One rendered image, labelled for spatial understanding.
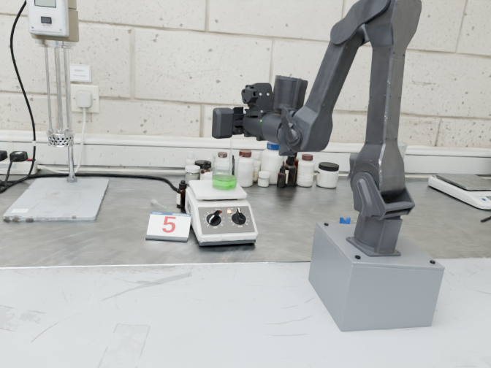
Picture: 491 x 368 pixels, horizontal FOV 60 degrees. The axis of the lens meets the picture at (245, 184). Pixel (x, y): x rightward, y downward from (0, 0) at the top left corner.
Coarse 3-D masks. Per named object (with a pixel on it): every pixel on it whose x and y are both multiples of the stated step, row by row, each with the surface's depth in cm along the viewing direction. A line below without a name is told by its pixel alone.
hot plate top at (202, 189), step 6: (192, 180) 104; (198, 180) 104; (204, 180) 105; (210, 180) 105; (192, 186) 100; (198, 186) 100; (204, 186) 100; (210, 186) 101; (198, 192) 96; (204, 192) 96; (210, 192) 96; (216, 192) 97; (222, 192) 97; (228, 192) 97; (234, 192) 98; (240, 192) 98; (198, 198) 94; (204, 198) 94; (210, 198) 94; (216, 198) 95; (222, 198) 95; (228, 198) 95; (234, 198) 96; (240, 198) 96
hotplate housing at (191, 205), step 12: (192, 192) 101; (192, 204) 95; (204, 204) 94; (216, 204) 95; (228, 204) 95; (240, 204) 96; (192, 216) 95; (252, 216) 95; (204, 240) 88; (216, 240) 89; (228, 240) 91; (240, 240) 91; (252, 240) 92
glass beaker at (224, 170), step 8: (224, 152) 101; (216, 160) 96; (224, 160) 95; (232, 160) 95; (216, 168) 96; (224, 168) 95; (232, 168) 96; (216, 176) 97; (224, 176) 96; (232, 176) 97; (216, 184) 97; (224, 184) 97; (232, 184) 97
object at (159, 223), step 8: (152, 216) 94; (160, 216) 95; (168, 216) 95; (176, 216) 95; (152, 224) 93; (160, 224) 94; (168, 224) 94; (176, 224) 94; (184, 224) 94; (160, 232) 92; (168, 232) 93; (176, 232) 93; (184, 232) 93
